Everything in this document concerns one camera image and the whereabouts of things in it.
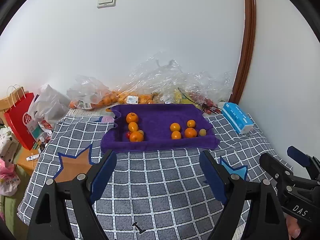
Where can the oval orange mandarin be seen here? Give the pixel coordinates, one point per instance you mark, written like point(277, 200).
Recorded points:
point(133, 127)

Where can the white wall switch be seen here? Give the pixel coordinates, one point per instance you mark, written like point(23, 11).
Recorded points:
point(105, 3)

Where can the blue tissue pack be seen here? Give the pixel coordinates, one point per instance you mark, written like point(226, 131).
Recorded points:
point(238, 119)

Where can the round orange mandarin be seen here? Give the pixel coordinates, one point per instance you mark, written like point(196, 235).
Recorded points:
point(175, 127)

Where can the person's right hand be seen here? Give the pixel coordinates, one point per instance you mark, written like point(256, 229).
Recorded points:
point(292, 227)

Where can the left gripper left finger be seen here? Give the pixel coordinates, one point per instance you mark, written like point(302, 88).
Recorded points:
point(86, 188)

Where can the grey checkered star blanket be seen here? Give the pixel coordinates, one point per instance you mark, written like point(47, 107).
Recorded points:
point(160, 194)

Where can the large orange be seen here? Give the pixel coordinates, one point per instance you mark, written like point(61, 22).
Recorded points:
point(132, 117)

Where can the pale green small fruit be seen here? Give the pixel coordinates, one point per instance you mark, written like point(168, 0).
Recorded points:
point(202, 132)

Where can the white plastic bag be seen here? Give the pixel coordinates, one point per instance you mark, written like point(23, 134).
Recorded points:
point(48, 108)

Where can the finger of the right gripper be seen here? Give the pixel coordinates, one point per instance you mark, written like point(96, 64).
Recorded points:
point(311, 164)
point(273, 167)

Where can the purple towel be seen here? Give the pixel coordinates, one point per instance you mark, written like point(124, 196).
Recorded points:
point(155, 121)

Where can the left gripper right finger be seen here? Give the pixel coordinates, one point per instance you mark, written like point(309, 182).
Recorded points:
point(231, 190)

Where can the brown wooden door frame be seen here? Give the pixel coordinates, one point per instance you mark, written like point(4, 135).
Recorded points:
point(246, 51)

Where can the small orange kumquat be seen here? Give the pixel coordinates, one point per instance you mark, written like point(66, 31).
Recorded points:
point(191, 123)

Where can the pink white plush bag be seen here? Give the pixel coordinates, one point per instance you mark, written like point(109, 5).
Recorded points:
point(9, 179)

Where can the small orange mandarin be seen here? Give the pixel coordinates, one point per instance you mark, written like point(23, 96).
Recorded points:
point(176, 135)

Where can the orange front large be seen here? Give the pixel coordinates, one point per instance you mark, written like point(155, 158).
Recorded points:
point(136, 136)

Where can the bag of mandarins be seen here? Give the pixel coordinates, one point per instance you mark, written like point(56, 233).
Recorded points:
point(88, 93)

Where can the red paper shopping bag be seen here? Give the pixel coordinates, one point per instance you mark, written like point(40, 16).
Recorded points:
point(17, 115)

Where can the large clear plastic bag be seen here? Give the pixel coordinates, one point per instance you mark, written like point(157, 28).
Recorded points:
point(161, 79)

